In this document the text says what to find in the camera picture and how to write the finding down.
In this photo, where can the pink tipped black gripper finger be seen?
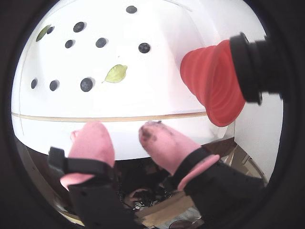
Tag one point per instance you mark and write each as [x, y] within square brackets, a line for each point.
[166, 145]
[93, 143]

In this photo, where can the red collapsible silicone cup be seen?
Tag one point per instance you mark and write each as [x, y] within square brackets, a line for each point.
[209, 78]

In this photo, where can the large dark blueberry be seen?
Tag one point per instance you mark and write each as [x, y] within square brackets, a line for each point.
[86, 84]

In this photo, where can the green leaf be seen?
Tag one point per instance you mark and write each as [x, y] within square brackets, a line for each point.
[41, 34]
[116, 73]

